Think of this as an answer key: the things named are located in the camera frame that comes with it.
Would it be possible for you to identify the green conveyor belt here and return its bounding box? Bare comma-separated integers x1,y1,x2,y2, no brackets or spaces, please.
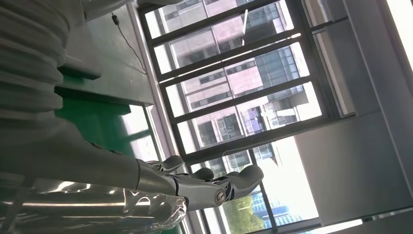
54,95,185,234

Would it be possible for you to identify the dark green table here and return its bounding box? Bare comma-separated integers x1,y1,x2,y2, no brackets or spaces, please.
55,4,156,108

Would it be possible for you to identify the large dark-framed window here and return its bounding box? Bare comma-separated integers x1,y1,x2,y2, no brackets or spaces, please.
136,0,356,234

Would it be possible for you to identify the thin black table cable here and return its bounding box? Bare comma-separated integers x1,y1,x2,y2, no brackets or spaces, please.
111,12,148,76

